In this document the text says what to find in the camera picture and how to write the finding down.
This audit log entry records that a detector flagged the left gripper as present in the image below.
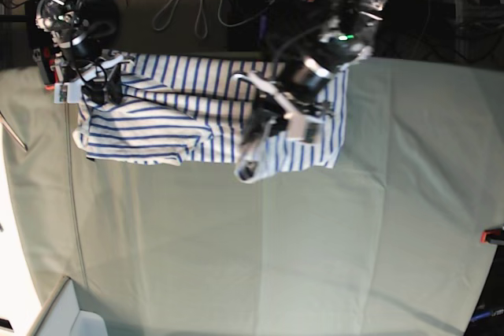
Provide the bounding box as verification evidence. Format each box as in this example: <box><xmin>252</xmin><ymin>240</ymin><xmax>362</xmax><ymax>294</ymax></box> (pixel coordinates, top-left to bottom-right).
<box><xmin>232</xmin><ymin>71</ymin><xmax>326</xmax><ymax>147</ymax></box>

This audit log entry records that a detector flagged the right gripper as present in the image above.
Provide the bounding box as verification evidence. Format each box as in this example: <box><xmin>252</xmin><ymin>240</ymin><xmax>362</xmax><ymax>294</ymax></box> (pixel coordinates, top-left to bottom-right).
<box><xmin>54</xmin><ymin>54</ymin><xmax>132</xmax><ymax>105</ymax></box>

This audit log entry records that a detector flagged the blue white striped t-shirt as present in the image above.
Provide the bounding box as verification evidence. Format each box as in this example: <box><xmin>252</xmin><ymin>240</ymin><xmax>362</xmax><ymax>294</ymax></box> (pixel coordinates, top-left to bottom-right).
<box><xmin>73</xmin><ymin>54</ymin><xmax>348</xmax><ymax>182</ymax></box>

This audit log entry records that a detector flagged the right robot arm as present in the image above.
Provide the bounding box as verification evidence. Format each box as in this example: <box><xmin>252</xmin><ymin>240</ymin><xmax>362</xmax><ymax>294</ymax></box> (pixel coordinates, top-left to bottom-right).
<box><xmin>33</xmin><ymin>0</ymin><xmax>125</xmax><ymax>105</ymax></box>

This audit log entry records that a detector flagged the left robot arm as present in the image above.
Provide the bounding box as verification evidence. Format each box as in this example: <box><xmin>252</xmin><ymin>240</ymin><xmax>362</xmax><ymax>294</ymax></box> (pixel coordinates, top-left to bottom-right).
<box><xmin>234</xmin><ymin>0</ymin><xmax>388</xmax><ymax>147</ymax></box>

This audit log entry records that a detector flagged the red black clamp left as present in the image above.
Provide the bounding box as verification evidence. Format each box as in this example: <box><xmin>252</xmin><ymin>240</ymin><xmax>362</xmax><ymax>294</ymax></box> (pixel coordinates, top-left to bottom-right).
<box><xmin>32</xmin><ymin>46</ymin><xmax>64</xmax><ymax>91</ymax></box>

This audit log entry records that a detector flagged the grey metal rod left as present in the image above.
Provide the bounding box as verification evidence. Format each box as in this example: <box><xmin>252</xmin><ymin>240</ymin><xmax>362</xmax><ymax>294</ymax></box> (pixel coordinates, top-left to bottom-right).
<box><xmin>0</xmin><ymin>113</ymin><xmax>28</xmax><ymax>152</ymax></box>

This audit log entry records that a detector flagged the green table cloth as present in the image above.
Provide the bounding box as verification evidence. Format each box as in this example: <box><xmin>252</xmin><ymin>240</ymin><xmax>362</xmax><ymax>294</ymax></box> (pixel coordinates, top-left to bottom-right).
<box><xmin>1</xmin><ymin>59</ymin><xmax>503</xmax><ymax>335</ymax></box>

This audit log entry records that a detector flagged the white bin bottom left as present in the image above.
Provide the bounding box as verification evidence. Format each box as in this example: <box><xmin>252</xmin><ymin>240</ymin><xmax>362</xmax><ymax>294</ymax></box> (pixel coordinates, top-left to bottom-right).
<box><xmin>27</xmin><ymin>275</ymin><xmax>109</xmax><ymax>336</ymax></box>

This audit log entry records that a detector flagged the red clamp right edge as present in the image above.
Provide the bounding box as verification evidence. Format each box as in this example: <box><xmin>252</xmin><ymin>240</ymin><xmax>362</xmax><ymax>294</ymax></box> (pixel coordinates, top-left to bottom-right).
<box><xmin>480</xmin><ymin>227</ymin><xmax>504</xmax><ymax>246</ymax></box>

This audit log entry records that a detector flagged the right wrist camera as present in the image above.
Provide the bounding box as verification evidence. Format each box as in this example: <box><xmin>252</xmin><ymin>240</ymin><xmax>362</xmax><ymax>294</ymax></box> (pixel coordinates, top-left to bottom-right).
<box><xmin>54</xmin><ymin>82</ymin><xmax>82</xmax><ymax>104</ymax></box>

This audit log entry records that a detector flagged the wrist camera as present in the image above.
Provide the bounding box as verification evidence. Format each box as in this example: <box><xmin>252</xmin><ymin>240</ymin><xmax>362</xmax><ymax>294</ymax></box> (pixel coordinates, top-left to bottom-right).
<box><xmin>286</xmin><ymin>113</ymin><xmax>323</xmax><ymax>145</ymax></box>
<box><xmin>54</xmin><ymin>82</ymin><xmax>82</xmax><ymax>104</ymax></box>

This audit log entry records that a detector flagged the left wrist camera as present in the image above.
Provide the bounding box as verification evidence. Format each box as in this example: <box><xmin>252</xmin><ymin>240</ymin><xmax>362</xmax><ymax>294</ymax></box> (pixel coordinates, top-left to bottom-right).
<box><xmin>286</xmin><ymin>113</ymin><xmax>323</xmax><ymax>145</ymax></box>

